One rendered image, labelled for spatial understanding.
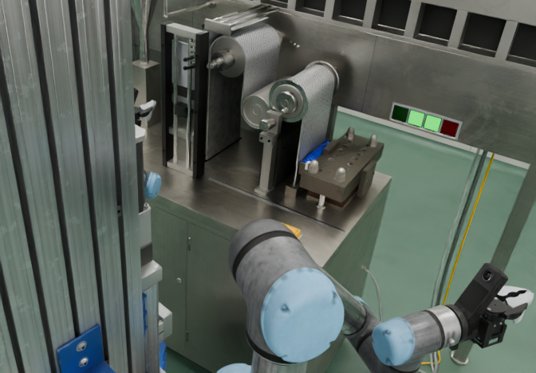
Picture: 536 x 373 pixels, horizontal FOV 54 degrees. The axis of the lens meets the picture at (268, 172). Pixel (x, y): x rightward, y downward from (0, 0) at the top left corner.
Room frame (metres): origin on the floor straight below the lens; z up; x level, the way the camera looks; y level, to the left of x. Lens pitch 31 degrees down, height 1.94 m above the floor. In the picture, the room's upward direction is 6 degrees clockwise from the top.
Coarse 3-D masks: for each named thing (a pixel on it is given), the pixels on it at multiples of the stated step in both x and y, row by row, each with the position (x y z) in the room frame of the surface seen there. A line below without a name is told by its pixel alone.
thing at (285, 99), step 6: (276, 96) 1.62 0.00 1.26; (282, 96) 1.61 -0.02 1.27; (288, 96) 1.60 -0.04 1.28; (294, 96) 1.60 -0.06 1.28; (276, 102) 1.62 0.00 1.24; (282, 102) 1.61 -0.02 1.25; (288, 102) 1.60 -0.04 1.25; (294, 102) 1.59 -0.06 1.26; (282, 108) 1.60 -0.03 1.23; (288, 108) 1.59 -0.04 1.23; (294, 108) 1.59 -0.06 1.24
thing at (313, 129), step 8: (328, 104) 1.78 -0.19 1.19; (312, 112) 1.65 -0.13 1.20; (320, 112) 1.72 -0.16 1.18; (328, 112) 1.79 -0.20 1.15; (304, 120) 1.60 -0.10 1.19; (312, 120) 1.66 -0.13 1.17; (320, 120) 1.73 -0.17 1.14; (328, 120) 1.80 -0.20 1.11; (304, 128) 1.61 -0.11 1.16; (312, 128) 1.67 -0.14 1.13; (320, 128) 1.74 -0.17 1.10; (304, 136) 1.62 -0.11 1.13; (312, 136) 1.68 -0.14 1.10; (320, 136) 1.75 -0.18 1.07; (304, 144) 1.63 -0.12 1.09; (312, 144) 1.69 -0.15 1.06; (304, 152) 1.64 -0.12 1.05
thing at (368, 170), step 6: (372, 162) 1.69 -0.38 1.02; (366, 168) 1.63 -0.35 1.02; (372, 168) 1.67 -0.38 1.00; (366, 174) 1.61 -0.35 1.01; (372, 174) 1.68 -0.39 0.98; (360, 180) 1.62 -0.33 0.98; (366, 180) 1.62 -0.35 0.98; (360, 186) 1.61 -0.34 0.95; (366, 186) 1.64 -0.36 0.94; (360, 192) 1.61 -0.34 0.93
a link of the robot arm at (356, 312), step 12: (252, 228) 0.63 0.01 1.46; (264, 228) 0.63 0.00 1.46; (276, 228) 0.63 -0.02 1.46; (288, 228) 0.65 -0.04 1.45; (240, 240) 0.62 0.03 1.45; (336, 288) 0.73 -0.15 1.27; (348, 300) 0.74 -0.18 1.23; (360, 300) 0.82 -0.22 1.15; (348, 312) 0.73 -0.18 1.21; (360, 312) 0.75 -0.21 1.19; (372, 312) 0.80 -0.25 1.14; (348, 324) 0.73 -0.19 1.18; (360, 324) 0.74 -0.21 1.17; (372, 324) 0.76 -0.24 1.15; (348, 336) 0.75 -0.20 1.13; (360, 336) 0.74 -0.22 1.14
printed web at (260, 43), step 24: (264, 24) 1.93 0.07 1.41; (264, 48) 1.82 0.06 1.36; (216, 72) 1.81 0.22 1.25; (264, 72) 1.83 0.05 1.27; (312, 72) 1.75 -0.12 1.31; (216, 96) 1.81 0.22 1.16; (240, 96) 1.96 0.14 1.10; (312, 96) 1.64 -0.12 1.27; (216, 120) 1.82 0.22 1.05; (240, 120) 1.98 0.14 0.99; (216, 144) 1.83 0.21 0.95
